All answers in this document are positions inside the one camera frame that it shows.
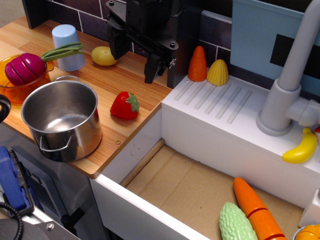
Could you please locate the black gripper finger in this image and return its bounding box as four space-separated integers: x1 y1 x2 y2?
107 21 132 60
144 52 169 84

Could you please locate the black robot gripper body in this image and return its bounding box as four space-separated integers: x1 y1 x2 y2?
105 0 179 56

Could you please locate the red toy strawberry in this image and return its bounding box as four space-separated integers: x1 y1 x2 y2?
110 91 140 120

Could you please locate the stainless steel pot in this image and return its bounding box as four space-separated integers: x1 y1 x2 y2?
21 75 103 162

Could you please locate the yellow toy potato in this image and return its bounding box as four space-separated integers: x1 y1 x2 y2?
91 46 117 66

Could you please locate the orange toy carrot tip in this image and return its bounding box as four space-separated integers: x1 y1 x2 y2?
187 45 207 82

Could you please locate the light blue plastic cup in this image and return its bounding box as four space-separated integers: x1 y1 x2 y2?
51 24 86 72

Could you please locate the yellow toy corn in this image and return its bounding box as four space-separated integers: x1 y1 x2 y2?
207 59 229 86

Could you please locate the purple toy radish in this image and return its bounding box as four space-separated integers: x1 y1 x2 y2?
4 42 85 87

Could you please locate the white toy sink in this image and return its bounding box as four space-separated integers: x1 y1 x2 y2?
90 76 320 240

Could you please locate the orange transparent bowl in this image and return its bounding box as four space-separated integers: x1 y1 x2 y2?
0 54 55 105

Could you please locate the grey toy faucet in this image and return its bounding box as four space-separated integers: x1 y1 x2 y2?
256 0 320 136

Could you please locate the yellow toy banana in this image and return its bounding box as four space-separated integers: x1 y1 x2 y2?
282 128 318 164

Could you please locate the green toy bitter gourd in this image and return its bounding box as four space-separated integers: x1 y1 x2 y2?
219 202 258 240

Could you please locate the blue clamp tool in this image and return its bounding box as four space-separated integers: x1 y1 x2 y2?
0 146 34 216

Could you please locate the large orange toy carrot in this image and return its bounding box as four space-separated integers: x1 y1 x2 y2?
233 177 286 240

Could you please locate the orange toy fruit in bowl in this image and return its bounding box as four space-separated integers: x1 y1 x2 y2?
295 224 320 240

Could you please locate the light blue wall panel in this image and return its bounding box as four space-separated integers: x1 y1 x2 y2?
230 0 304 89

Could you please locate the black coiled cable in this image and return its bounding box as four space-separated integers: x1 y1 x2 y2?
0 201 24 240

